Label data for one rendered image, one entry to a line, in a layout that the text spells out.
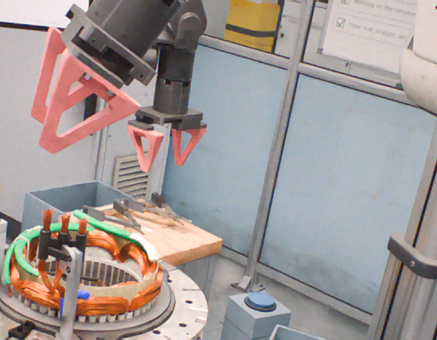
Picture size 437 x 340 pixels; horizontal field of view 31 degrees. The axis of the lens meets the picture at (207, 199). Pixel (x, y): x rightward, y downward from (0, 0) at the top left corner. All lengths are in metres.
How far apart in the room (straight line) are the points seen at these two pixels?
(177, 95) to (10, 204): 2.55
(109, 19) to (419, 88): 0.58
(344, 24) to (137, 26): 2.61
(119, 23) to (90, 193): 0.89
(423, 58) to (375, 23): 2.07
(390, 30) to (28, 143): 1.62
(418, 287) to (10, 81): 2.75
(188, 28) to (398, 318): 0.53
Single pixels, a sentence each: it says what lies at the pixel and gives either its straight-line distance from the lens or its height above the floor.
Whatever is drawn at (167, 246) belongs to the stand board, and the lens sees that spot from 1.24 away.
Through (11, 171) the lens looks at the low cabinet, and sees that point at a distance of 3.69.
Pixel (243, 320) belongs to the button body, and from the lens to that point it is 1.17.
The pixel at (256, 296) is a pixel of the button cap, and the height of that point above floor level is 1.04.
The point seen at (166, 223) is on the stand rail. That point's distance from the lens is 1.31.
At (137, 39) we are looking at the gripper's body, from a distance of 0.62.
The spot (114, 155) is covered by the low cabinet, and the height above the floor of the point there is 0.56.
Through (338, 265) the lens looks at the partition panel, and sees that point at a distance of 3.38.
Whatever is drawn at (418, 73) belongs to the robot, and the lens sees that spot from 1.10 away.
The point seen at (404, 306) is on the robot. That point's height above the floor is 1.10.
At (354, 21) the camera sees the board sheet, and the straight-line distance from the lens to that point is 3.19.
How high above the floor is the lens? 1.56
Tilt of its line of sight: 19 degrees down
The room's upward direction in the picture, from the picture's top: 10 degrees clockwise
